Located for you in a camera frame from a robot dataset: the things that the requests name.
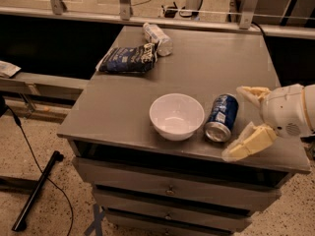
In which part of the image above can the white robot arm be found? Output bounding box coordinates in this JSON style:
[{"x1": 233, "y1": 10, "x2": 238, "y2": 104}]
[{"x1": 221, "y1": 84, "x2": 315, "y2": 162}]

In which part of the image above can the clear plastic water bottle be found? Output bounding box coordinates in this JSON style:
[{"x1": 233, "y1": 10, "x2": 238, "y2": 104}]
[{"x1": 143, "y1": 23, "x2": 173, "y2": 57}]

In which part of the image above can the white bowl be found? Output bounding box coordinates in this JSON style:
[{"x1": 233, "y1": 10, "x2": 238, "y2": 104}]
[{"x1": 149, "y1": 93, "x2": 205, "y2": 141}]

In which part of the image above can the blue pepsi can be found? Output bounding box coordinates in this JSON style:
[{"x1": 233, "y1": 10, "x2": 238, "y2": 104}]
[{"x1": 204, "y1": 94, "x2": 238, "y2": 143}]

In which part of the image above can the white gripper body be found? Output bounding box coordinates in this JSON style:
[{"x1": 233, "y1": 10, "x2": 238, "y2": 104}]
[{"x1": 261, "y1": 84, "x2": 312, "y2": 138}]

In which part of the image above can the middle drawer knob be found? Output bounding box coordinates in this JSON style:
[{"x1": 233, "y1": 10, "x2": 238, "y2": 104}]
[{"x1": 164, "y1": 213, "x2": 173, "y2": 221}]

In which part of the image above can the white packet on ledge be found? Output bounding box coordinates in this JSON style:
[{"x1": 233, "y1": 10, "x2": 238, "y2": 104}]
[{"x1": 0, "y1": 61, "x2": 21, "y2": 78}]

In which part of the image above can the metal railing frame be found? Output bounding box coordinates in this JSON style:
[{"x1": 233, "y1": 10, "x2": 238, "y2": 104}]
[{"x1": 0, "y1": 0, "x2": 315, "y2": 39}]

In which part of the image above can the grey drawer cabinet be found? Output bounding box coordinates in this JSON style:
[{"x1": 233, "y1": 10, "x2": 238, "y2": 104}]
[{"x1": 58, "y1": 29, "x2": 311, "y2": 236}]

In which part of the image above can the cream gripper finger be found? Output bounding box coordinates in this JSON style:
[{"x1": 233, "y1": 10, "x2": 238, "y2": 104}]
[
  {"x1": 221, "y1": 122, "x2": 278, "y2": 162},
  {"x1": 236, "y1": 86, "x2": 271, "y2": 109}
]

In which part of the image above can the black floor cable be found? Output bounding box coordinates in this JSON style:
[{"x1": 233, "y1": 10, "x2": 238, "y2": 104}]
[{"x1": 6, "y1": 105, "x2": 75, "y2": 236}]

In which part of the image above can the top drawer knob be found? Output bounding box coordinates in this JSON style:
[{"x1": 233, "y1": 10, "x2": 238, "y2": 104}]
[{"x1": 165, "y1": 186, "x2": 175, "y2": 196}]

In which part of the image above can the blue chip bag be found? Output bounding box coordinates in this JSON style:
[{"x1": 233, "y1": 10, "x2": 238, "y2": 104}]
[{"x1": 95, "y1": 43, "x2": 158, "y2": 74}]

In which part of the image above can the drawer knob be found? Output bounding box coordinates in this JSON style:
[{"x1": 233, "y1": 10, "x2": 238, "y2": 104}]
[
  {"x1": 165, "y1": 186, "x2": 175, "y2": 196},
  {"x1": 164, "y1": 213, "x2": 173, "y2": 221}
]

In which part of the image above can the black stand leg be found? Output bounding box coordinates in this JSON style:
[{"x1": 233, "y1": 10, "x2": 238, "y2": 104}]
[{"x1": 12, "y1": 150, "x2": 64, "y2": 232}]

